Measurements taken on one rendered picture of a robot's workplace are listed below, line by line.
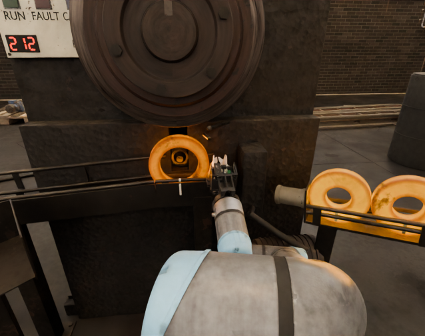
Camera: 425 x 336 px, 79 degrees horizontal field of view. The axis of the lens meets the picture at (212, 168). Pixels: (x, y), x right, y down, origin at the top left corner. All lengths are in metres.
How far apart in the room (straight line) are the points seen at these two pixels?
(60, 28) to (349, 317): 0.90
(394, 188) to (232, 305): 0.59
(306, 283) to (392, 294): 1.37
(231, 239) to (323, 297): 0.33
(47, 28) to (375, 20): 7.88
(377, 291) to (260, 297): 1.37
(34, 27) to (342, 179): 0.93
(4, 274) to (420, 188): 0.99
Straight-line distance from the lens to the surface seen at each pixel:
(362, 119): 4.65
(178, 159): 0.90
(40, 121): 1.01
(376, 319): 1.51
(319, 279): 0.30
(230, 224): 0.61
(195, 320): 0.28
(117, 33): 0.65
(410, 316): 1.59
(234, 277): 0.28
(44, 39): 0.94
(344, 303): 0.31
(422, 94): 3.16
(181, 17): 0.63
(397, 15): 8.67
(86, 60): 0.76
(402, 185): 0.78
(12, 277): 0.79
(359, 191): 0.78
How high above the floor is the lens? 1.08
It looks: 24 degrees down
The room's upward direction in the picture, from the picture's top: straight up
